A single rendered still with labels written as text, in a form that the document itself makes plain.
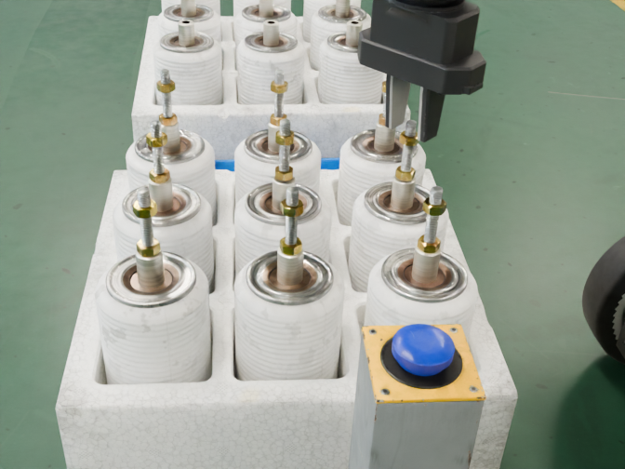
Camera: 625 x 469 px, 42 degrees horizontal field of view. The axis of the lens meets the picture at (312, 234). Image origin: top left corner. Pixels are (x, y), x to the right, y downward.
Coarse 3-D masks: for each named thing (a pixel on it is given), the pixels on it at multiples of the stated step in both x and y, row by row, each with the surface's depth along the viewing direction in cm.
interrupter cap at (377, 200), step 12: (372, 192) 82; (384, 192) 82; (420, 192) 82; (372, 204) 80; (384, 204) 80; (420, 204) 80; (384, 216) 78; (396, 216) 78; (408, 216) 78; (420, 216) 78
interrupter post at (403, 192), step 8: (392, 184) 79; (400, 184) 78; (408, 184) 78; (392, 192) 79; (400, 192) 79; (408, 192) 79; (392, 200) 80; (400, 200) 79; (408, 200) 79; (400, 208) 80
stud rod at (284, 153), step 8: (280, 120) 75; (288, 120) 74; (280, 128) 75; (288, 128) 75; (280, 152) 76; (288, 152) 76; (280, 160) 76; (288, 160) 76; (280, 168) 77; (288, 168) 77
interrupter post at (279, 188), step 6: (276, 180) 78; (294, 180) 78; (276, 186) 77; (282, 186) 77; (288, 186) 77; (294, 186) 78; (276, 192) 78; (282, 192) 77; (276, 198) 78; (282, 198) 78; (276, 204) 78
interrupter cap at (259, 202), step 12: (252, 192) 80; (264, 192) 81; (300, 192) 81; (312, 192) 81; (252, 204) 79; (264, 204) 79; (312, 204) 79; (252, 216) 77; (264, 216) 77; (276, 216) 77; (300, 216) 78; (312, 216) 77
